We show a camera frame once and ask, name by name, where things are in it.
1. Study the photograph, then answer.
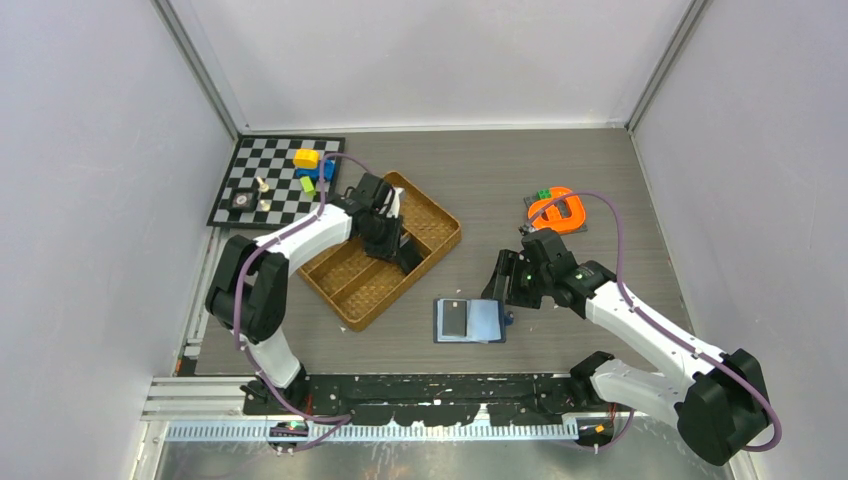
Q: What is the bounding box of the blue toy car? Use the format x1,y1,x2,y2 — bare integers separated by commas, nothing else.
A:
295,160,335,184

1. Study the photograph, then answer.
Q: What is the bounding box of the green toy block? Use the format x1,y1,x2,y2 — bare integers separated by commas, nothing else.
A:
299,176,316,198

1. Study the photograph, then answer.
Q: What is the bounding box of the metal chess pawn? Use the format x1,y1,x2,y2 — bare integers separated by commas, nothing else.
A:
254,177,270,193

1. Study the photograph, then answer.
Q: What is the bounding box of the blue leather card holder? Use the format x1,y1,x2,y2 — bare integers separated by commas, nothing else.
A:
433,298,514,344

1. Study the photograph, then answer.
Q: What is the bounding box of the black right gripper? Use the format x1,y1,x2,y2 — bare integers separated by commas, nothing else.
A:
481,248,553,310

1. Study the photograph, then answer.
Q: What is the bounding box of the black mounting rail base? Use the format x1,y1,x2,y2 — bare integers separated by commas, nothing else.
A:
240,373,613,427

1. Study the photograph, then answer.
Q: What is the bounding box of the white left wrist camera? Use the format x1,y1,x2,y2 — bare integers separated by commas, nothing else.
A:
386,187,405,218

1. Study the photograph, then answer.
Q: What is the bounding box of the black VIP credit card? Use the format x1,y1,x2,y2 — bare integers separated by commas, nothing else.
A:
441,299,468,337

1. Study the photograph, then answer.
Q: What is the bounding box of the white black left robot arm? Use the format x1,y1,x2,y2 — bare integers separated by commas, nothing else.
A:
205,173,405,414

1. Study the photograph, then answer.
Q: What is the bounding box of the black white checkerboard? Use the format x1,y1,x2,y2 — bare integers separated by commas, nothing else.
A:
207,135,346,231

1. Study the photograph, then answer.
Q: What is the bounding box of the woven divided basket tray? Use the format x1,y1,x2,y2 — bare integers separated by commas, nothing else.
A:
298,171,462,332

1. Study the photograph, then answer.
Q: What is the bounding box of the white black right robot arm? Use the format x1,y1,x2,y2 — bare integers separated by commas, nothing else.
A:
481,229,777,466

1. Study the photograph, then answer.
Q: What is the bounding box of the grey base plate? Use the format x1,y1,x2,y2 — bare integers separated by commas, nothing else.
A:
523,192,590,241

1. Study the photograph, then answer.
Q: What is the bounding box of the black credit card stack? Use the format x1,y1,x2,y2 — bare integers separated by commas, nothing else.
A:
395,235,426,275

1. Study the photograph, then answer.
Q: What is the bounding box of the yellow toy block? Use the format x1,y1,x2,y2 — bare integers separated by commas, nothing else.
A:
293,148,322,169

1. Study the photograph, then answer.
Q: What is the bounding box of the black square chess piece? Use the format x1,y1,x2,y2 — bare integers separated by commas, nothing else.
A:
227,188,260,212

